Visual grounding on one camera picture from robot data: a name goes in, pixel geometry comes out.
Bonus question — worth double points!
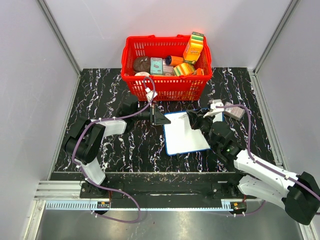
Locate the orange snack packet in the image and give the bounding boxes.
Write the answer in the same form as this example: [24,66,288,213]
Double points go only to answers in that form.
[193,68,205,76]

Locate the pink white eraser box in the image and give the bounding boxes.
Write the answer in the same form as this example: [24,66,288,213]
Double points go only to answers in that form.
[223,106,246,121]

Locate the white round lid container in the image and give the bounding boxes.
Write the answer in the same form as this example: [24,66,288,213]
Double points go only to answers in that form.
[134,71,150,77]

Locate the blue framed whiteboard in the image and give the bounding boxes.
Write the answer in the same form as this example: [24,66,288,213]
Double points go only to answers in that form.
[163,110,210,156]

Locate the orange blue-capped bottle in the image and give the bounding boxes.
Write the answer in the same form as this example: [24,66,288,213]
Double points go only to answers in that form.
[165,55,184,67]

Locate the red plastic shopping basket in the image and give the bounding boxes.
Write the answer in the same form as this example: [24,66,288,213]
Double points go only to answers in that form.
[121,32,212,101]

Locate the pink white small box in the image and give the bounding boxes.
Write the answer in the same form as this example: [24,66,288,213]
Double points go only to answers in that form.
[162,59,175,76]

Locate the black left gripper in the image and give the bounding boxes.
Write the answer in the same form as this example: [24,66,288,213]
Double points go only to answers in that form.
[132,102,171,126]

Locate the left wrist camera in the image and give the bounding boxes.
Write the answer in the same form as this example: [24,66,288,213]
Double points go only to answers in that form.
[145,87,158,102]

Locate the teal small box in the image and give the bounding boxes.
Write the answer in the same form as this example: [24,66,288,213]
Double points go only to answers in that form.
[150,57,163,76]

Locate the brown round bread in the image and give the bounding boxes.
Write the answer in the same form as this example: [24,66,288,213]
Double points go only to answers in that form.
[133,56,151,73]

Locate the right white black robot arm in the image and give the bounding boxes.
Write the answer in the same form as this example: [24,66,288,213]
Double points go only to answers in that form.
[186,109,320,226]

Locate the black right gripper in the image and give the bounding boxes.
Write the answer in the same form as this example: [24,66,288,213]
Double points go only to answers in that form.
[187,108,217,150]

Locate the orange juice carton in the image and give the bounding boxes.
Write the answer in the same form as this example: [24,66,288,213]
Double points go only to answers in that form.
[182,32,205,65]

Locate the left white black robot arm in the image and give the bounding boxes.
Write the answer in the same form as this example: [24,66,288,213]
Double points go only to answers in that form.
[62,95,171,198]

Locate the yellow green sponge pack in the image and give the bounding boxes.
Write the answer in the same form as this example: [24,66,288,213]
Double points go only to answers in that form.
[173,62,195,77]

